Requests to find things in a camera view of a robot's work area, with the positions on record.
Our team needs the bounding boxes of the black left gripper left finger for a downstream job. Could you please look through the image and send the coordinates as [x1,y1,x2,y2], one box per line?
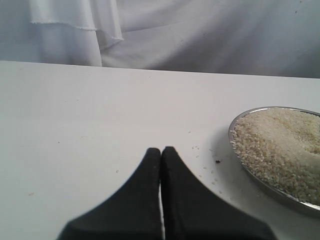
[58,148,162,240]

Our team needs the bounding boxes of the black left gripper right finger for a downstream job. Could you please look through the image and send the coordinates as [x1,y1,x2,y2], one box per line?
[161,146,276,240]

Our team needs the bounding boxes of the round steel rice tray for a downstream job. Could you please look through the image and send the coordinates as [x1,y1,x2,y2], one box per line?
[228,106,320,218]

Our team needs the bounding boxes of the white backdrop curtain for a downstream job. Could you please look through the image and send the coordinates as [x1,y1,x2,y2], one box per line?
[0,0,320,78]

